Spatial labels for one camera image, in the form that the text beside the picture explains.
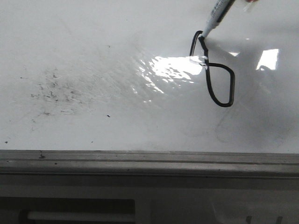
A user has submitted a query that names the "white whiteboard marker pen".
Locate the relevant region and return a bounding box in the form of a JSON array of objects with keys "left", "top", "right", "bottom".
[{"left": 201, "top": 0, "right": 235, "bottom": 38}]

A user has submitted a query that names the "red round magnet taped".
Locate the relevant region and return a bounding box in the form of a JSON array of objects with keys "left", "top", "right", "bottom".
[{"left": 243, "top": 0, "right": 258, "bottom": 12}]

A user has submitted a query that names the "white whiteboard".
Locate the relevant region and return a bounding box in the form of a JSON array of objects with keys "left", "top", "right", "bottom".
[{"left": 0, "top": 0, "right": 299, "bottom": 154}]

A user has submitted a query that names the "grey table base panel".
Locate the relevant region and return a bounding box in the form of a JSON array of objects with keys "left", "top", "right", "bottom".
[{"left": 0, "top": 175, "right": 299, "bottom": 224}]

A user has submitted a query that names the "grey aluminium whiteboard frame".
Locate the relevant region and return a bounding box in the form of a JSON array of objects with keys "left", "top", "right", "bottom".
[{"left": 0, "top": 150, "right": 299, "bottom": 178}]

